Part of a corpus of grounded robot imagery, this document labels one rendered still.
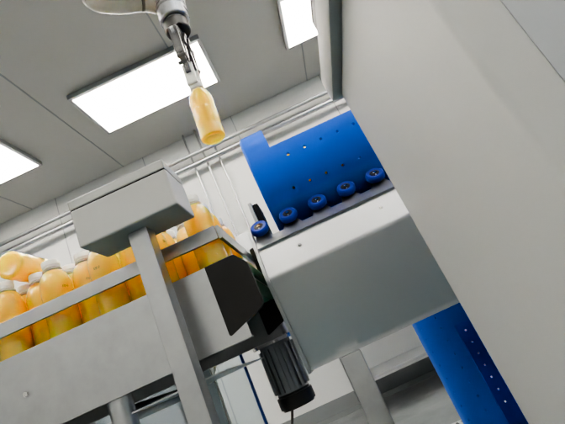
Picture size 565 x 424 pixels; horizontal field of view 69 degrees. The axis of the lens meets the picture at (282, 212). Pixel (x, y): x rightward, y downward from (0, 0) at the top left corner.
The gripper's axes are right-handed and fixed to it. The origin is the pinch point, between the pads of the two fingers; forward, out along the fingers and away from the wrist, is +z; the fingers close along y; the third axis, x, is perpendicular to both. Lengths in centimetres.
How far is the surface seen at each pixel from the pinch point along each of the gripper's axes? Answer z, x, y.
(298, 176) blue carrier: 41.2, -18.2, -5.6
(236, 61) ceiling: -192, 13, 249
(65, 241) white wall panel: -111, 276, 309
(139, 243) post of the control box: 50, 13, -27
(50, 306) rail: 53, 40, -19
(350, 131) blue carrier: 35.6, -33.4, -5.3
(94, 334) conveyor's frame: 62, 30, -21
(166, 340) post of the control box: 68, 12, -27
